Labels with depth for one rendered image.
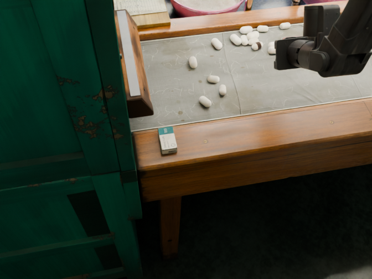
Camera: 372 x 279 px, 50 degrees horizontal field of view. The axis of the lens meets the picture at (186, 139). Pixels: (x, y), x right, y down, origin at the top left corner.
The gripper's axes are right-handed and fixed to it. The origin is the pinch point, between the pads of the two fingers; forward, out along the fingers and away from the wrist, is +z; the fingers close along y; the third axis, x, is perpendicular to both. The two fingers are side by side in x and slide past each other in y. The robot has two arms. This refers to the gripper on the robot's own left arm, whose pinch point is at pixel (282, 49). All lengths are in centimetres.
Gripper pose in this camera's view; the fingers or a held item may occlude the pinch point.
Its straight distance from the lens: 100.3
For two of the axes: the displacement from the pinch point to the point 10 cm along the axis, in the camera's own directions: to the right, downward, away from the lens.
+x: 0.9, 9.5, 3.1
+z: -1.8, -2.9, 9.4
